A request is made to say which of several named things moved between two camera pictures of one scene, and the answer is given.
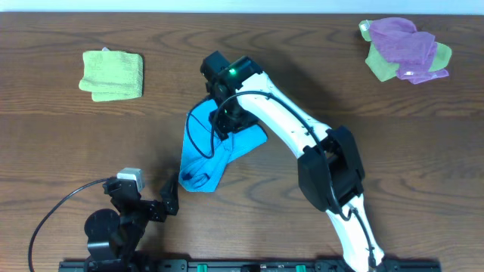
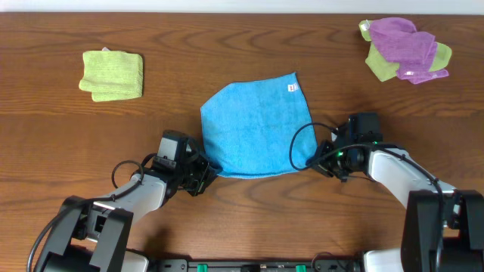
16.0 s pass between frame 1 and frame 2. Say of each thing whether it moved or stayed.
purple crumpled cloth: stayed
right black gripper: moved
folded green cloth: stayed
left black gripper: moved
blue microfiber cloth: moved
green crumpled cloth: stayed
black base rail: stayed
